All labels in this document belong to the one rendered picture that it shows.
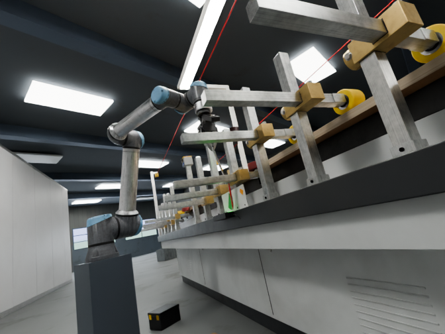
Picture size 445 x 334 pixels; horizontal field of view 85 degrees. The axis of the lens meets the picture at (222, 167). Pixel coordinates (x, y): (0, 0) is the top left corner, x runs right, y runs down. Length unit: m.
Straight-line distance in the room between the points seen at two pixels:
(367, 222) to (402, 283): 0.31
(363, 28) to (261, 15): 0.21
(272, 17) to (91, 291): 1.52
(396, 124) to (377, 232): 0.24
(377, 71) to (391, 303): 0.68
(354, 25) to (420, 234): 0.41
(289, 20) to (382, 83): 0.25
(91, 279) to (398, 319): 1.39
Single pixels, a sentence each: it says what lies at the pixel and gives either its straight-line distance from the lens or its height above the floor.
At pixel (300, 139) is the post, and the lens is 0.76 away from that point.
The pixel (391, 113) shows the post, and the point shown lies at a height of 0.79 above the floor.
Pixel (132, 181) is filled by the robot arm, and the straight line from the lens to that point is 1.77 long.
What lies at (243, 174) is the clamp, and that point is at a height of 0.84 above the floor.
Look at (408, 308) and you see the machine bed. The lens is 0.96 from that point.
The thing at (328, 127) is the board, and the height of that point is 0.88.
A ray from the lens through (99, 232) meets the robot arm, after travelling 1.72.
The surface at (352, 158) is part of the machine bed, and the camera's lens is 0.92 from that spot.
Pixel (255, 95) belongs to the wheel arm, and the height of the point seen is 0.95.
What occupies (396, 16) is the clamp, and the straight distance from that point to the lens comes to 0.62.
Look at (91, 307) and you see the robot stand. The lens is 1.65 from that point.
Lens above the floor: 0.64
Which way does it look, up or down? 14 degrees up
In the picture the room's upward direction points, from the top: 12 degrees counter-clockwise
